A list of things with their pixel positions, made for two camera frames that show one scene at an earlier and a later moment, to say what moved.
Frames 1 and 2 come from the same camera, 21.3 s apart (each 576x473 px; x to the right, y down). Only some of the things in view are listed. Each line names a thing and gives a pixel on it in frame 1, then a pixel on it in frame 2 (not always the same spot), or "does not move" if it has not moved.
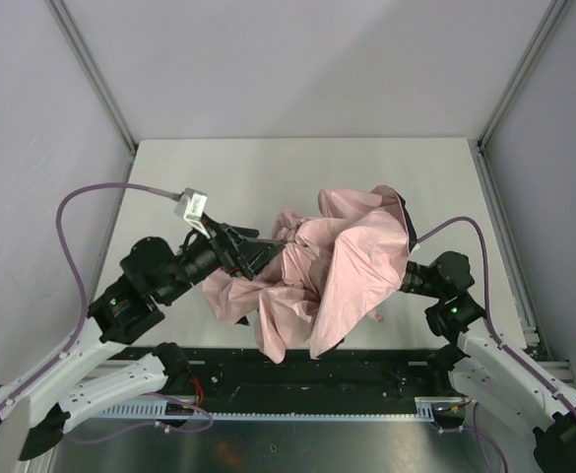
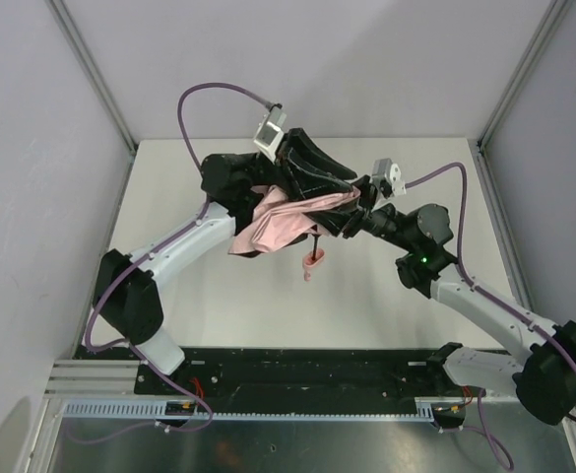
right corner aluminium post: (549, 24) does not move
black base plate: (362, 374) does not move
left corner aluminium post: (76, 42) does not move
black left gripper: (235, 251) to (282, 161)
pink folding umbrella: (336, 268) to (277, 218)
